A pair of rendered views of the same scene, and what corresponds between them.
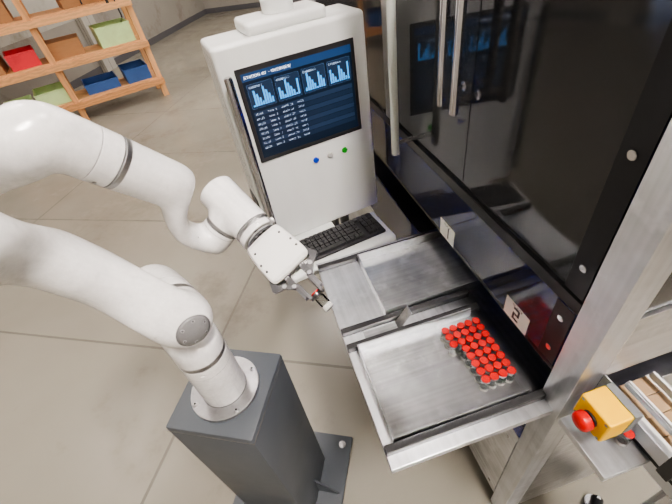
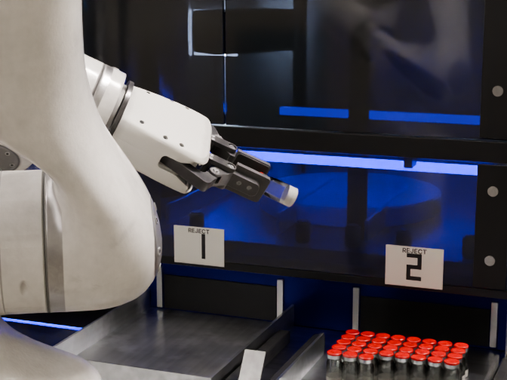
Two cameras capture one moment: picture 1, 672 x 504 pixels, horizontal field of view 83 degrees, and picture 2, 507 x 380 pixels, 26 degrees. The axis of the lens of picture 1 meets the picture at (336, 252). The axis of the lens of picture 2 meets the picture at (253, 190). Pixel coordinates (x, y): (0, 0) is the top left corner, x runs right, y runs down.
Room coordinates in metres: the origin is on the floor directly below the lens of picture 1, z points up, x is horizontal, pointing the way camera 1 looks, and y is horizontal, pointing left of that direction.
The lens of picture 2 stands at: (-0.04, 1.05, 1.45)
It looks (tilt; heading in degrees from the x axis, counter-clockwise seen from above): 12 degrees down; 300
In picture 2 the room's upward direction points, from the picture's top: straight up
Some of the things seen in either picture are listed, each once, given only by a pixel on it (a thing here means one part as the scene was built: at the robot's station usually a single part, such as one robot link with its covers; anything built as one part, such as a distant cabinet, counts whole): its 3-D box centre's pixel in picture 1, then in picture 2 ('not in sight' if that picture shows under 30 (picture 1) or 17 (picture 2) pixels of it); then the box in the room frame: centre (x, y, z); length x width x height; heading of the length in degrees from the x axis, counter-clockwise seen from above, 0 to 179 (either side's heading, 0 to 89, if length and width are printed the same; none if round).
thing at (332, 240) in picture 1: (334, 238); not in sight; (1.17, 0.00, 0.82); 0.40 x 0.14 x 0.02; 108
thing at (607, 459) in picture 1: (607, 437); not in sight; (0.27, -0.51, 0.87); 0.14 x 0.13 x 0.02; 99
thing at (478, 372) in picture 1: (467, 356); (394, 369); (0.50, -0.28, 0.90); 0.18 x 0.02 x 0.05; 9
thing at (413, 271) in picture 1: (419, 268); (176, 338); (0.85, -0.26, 0.90); 0.34 x 0.26 x 0.04; 99
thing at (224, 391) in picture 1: (214, 371); not in sight; (0.57, 0.37, 0.95); 0.19 x 0.19 x 0.18
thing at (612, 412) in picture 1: (605, 412); not in sight; (0.28, -0.47, 1.00); 0.08 x 0.07 x 0.07; 99
